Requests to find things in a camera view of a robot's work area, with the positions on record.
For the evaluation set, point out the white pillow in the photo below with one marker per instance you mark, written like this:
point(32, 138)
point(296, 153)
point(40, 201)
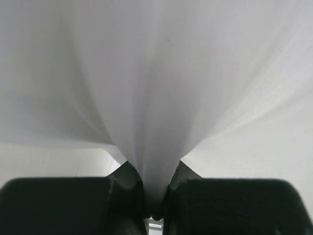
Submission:
point(224, 85)

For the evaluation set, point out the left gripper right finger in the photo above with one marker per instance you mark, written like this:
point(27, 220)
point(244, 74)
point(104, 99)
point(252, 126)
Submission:
point(205, 206)

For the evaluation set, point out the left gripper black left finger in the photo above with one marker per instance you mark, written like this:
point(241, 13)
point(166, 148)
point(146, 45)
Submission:
point(110, 205)

